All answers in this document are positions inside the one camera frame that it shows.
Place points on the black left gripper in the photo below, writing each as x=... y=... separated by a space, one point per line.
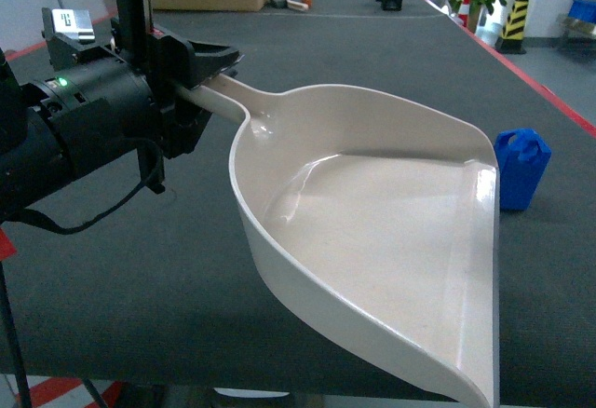
x=106 y=100

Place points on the beige plastic dustpan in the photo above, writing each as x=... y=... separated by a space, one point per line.
x=374 y=220

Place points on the blue plastic block part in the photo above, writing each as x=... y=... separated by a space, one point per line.
x=522 y=157

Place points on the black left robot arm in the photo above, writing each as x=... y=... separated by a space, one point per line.
x=16 y=202

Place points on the red white traffic cone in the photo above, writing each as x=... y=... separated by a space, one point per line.
x=463 y=12

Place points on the yellow black striped bollard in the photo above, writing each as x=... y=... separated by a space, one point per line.
x=512 y=35

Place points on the wooden handle brush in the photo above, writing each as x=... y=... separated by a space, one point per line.
x=290 y=4

